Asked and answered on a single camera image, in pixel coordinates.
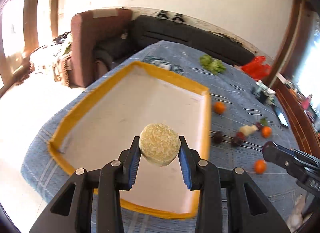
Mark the red plum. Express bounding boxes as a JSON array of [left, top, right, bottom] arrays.
[[231, 132, 246, 147]]

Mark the maroon armchair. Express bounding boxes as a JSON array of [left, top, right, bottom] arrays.
[[71, 8, 133, 88]]

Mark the red plastic bag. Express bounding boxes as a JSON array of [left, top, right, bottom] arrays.
[[241, 56, 271, 81]]

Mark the orange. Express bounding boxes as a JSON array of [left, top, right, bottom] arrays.
[[212, 102, 226, 115], [261, 126, 272, 138], [254, 159, 267, 174]]

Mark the green lettuce bunch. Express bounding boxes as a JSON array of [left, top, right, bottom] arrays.
[[199, 54, 226, 75]]

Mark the black smartphone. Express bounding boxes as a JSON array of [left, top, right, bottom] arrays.
[[272, 105, 289, 128]]

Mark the black sofa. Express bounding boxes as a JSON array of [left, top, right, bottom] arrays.
[[93, 15, 254, 69]]

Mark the black cup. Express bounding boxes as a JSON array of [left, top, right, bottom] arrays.
[[251, 87, 269, 104]]

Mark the wooden sideboard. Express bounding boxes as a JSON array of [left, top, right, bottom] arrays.
[[272, 77, 320, 158]]

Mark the green leaf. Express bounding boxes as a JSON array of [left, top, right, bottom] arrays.
[[260, 117, 268, 127]]

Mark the white crumpled plastic bag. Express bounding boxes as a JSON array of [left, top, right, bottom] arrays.
[[255, 80, 276, 106]]

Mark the yellow rimmed white tray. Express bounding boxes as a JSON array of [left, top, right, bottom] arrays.
[[48, 61, 211, 219]]

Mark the blue plaid table cloth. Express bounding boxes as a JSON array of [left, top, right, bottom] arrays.
[[21, 41, 306, 232]]

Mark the round pale fruit slice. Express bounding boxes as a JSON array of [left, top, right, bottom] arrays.
[[139, 123, 181, 167]]

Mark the dark plum with leaf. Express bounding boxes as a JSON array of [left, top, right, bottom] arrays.
[[255, 122, 263, 130]]

